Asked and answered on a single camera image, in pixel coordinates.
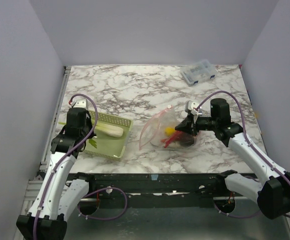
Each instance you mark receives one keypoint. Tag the aluminium frame extrusion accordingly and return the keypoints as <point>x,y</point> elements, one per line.
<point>31,192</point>

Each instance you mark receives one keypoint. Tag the red fake chili pepper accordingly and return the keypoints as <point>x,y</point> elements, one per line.
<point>173,141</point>

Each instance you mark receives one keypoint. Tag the clear zip top bag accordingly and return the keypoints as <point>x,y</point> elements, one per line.
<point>159,132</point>

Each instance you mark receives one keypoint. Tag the yellow fake lemon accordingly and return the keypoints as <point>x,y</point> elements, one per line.
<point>169,131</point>

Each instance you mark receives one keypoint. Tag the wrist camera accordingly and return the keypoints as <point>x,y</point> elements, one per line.
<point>81,103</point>
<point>191,107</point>

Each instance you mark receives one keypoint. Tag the clear plastic organizer box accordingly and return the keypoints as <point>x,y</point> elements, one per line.
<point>198,72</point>

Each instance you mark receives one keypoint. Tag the green fake celery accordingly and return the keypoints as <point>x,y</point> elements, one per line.
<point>109,130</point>

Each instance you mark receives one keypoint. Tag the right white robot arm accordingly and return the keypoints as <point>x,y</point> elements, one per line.
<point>271,192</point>

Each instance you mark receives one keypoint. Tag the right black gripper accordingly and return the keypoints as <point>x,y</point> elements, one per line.
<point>191,122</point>

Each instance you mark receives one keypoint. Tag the green plastic basket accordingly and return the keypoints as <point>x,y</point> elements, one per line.
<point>106,146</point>

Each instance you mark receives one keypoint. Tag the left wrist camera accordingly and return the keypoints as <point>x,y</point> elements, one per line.
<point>81,103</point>

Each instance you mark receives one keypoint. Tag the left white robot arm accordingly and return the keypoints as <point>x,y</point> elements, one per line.
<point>47,217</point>

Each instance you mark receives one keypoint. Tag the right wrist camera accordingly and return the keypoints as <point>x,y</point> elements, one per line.
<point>191,107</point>

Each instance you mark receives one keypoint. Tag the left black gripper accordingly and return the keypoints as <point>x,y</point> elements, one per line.
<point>91,125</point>

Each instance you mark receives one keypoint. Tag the black table front rail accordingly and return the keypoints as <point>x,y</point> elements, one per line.
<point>154,190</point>

